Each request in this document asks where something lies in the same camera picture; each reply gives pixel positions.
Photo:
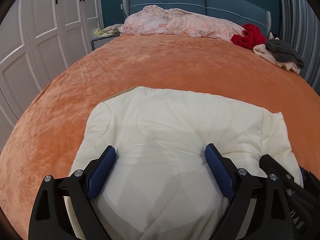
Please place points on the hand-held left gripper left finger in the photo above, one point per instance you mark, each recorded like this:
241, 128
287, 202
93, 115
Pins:
102, 170

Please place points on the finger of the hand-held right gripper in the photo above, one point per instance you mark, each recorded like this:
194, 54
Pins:
271, 165

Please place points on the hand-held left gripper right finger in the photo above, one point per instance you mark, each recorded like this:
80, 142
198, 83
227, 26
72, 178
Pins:
217, 167

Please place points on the cream quilted jacket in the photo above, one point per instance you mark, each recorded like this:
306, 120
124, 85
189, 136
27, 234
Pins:
162, 130

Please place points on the cream fluffy garment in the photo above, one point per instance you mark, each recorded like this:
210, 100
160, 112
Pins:
262, 51

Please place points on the grey fluffy garment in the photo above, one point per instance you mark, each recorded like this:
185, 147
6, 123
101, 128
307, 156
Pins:
282, 51

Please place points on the orange velvet bedspread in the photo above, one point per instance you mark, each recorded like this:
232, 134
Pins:
150, 62

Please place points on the blue nightstand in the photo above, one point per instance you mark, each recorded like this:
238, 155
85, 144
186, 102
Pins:
100, 43

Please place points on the black and white item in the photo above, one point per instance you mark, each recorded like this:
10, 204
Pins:
275, 36

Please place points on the red garment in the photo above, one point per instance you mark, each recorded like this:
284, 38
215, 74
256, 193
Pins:
250, 37

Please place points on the pale yellow cloth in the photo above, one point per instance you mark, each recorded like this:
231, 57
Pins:
110, 31

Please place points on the pink floral quilt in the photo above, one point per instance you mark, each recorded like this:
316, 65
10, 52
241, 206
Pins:
187, 25

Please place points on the grey curtain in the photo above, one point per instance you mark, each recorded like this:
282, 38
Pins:
300, 17

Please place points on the white panelled wardrobe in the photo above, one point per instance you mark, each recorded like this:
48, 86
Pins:
37, 30

